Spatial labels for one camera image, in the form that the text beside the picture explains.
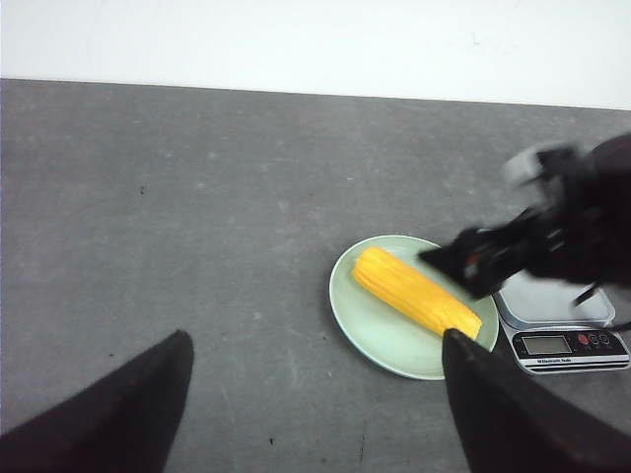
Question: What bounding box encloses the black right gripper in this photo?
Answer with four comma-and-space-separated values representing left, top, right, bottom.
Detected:
418, 145, 630, 299

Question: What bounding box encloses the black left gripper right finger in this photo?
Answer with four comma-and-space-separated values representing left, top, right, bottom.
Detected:
442, 329, 630, 472

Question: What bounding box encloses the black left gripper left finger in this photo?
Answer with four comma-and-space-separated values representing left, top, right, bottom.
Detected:
1, 330, 193, 472

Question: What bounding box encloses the yellow corn cob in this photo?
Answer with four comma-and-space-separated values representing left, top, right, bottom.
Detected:
352, 246, 482, 339

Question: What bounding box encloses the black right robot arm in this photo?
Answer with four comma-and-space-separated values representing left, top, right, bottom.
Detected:
419, 134, 630, 298

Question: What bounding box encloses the silver digital kitchen scale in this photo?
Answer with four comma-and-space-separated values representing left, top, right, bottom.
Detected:
494, 271, 630, 374

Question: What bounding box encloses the light green plate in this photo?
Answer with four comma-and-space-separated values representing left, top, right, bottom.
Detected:
329, 235, 499, 380

